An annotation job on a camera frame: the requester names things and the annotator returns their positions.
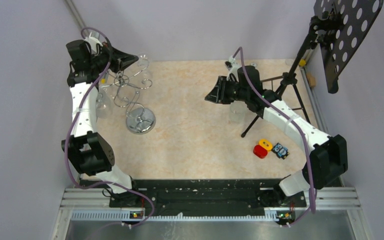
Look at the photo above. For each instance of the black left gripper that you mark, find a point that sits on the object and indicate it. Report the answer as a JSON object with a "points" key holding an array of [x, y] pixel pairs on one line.
{"points": [[120, 59]]}

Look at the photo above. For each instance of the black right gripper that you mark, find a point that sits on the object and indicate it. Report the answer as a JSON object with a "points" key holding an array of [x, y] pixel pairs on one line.
{"points": [[218, 94]]}

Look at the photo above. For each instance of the cut pattern stemmed glass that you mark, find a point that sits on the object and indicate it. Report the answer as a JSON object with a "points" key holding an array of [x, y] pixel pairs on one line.
{"points": [[237, 111]]}

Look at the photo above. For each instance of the clear plain wine glass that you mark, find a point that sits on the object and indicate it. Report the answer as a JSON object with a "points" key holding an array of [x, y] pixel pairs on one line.
{"points": [[144, 74]]}

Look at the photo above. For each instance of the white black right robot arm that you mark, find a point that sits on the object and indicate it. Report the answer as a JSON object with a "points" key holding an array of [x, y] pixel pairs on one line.
{"points": [[326, 156]]}

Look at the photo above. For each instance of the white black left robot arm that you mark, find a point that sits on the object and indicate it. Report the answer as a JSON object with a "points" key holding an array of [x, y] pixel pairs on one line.
{"points": [[84, 148]]}

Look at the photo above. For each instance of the clear hanging wine glass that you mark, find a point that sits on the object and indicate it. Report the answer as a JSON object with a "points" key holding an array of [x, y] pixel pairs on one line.
{"points": [[103, 105]]}

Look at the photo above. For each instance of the chrome wine glass rack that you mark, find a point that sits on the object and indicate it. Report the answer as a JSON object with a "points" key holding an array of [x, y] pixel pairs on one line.
{"points": [[124, 91]]}

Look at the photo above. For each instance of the metal washer on table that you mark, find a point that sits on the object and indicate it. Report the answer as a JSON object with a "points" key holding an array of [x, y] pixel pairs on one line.
{"points": [[254, 64]]}

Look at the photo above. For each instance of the black tripod stand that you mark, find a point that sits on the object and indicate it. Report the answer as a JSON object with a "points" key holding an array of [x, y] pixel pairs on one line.
{"points": [[294, 76]]}

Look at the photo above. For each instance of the red toy block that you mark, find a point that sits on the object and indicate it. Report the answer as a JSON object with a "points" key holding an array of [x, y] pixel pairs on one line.
{"points": [[260, 151]]}

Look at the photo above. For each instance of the blue toy robot block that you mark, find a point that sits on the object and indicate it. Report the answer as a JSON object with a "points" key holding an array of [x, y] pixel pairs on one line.
{"points": [[280, 151]]}

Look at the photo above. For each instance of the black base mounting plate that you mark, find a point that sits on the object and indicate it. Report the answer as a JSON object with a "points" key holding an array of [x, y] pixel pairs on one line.
{"points": [[202, 197]]}

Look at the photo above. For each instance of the black perforated stand plate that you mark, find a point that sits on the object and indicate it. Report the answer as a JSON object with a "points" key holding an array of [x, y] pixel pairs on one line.
{"points": [[361, 14]]}

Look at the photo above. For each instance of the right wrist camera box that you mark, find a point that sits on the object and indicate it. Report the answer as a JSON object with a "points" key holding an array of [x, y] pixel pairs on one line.
{"points": [[232, 66]]}

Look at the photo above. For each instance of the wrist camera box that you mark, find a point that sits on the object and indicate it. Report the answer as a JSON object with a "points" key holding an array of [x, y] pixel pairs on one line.
{"points": [[232, 66], [95, 44]]}

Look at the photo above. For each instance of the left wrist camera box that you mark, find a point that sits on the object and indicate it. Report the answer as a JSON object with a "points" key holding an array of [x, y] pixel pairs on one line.
{"points": [[95, 44]]}

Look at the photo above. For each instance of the aluminium corner frame post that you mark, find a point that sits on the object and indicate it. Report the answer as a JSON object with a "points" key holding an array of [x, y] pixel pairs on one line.
{"points": [[76, 16]]}

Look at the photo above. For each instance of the white cable duct strip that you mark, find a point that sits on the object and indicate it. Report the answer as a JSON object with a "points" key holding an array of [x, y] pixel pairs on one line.
{"points": [[128, 216]]}

